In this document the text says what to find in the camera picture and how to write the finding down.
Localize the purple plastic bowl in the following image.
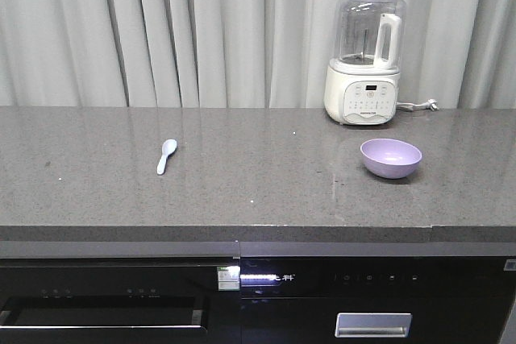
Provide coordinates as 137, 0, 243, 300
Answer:
360, 139, 422, 179

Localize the light blue plastic spoon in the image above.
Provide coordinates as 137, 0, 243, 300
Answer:
156, 139, 177, 176

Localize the white blender with clear jar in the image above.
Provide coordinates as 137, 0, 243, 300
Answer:
323, 0, 406, 126

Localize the grey curtain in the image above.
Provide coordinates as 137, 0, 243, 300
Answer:
1, 0, 515, 108

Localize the black built-in appliance with handle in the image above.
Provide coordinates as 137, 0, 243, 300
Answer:
240, 242, 515, 343

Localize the white power cord with plug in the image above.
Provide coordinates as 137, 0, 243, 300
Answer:
395, 98, 439, 113

